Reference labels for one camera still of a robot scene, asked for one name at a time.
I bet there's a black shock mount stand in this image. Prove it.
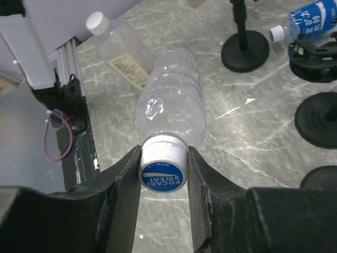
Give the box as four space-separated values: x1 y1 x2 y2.
288 34 336 83

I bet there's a black glitter microphone stand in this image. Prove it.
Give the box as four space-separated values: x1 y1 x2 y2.
294 92 336 149

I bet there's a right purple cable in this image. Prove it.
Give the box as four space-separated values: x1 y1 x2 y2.
44 109 74 161

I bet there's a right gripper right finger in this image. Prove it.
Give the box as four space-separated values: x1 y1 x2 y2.
187 146 246 252

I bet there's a black purple microphone stand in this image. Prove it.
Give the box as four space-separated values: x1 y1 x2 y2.
300 166 337 190

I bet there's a clear white-capped tea bottle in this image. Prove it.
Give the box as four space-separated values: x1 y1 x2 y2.
86 12 155 90

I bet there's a blue label water bottle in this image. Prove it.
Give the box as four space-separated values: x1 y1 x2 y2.
269 0 336 43

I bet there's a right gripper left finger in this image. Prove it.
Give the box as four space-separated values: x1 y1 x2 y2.
50 145 141 252

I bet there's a clear Pocari bottle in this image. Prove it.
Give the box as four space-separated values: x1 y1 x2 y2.
133 48 207 148

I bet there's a black empty clip stand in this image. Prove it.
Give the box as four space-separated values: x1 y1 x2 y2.
221 0 270 73

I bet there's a white blue Pocari cap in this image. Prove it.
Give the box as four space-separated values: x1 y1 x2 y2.
138 133 188 193

